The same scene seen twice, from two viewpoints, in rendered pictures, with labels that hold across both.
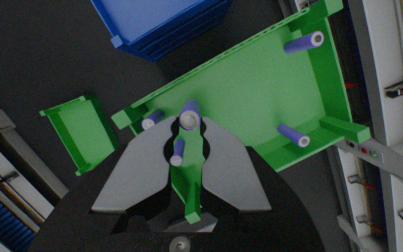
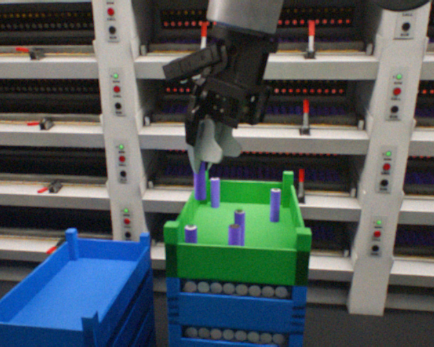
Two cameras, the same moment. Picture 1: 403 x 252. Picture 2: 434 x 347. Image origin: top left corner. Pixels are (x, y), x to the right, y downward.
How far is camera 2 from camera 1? 0.57 m
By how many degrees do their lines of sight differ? 82
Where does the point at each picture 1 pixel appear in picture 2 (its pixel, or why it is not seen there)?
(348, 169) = not seen: outside the picture
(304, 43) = (214, 185)
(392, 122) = (333, 203)
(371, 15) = not seen: hidden behind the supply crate
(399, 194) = not seen: outside the picture
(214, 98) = (213, 237)
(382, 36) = not seen: hidden behind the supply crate
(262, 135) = (272, 228)
